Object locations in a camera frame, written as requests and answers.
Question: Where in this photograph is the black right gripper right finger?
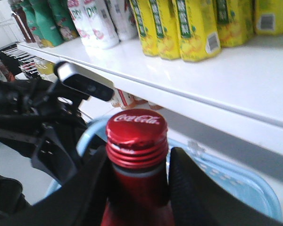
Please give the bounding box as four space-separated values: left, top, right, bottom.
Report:
168 147 283 226

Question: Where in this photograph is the light blue plastic basket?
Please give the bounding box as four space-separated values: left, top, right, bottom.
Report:
44 115 283 222

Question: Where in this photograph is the green cartoon drink can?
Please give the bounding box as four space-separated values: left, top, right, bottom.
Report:
29 0 64 48
48 0 79 41

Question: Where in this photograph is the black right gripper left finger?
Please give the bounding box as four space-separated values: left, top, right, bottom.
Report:
4 146 108 226

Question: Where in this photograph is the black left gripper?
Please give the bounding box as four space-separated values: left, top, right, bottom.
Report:
0 79 88 185

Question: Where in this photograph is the yellow pear drink carton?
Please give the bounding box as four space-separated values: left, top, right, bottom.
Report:
129 0 158 57
149 0 181 60
172 0 221 62

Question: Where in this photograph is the white peach drink bottle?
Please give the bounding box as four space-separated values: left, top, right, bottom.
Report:
67 0 97 48
83 0 119 49

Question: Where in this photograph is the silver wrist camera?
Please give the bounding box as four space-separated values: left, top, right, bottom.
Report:
54 61 115 102

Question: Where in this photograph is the red coca-cola aluminium bottle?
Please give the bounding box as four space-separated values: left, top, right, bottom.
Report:
101 109 175 226

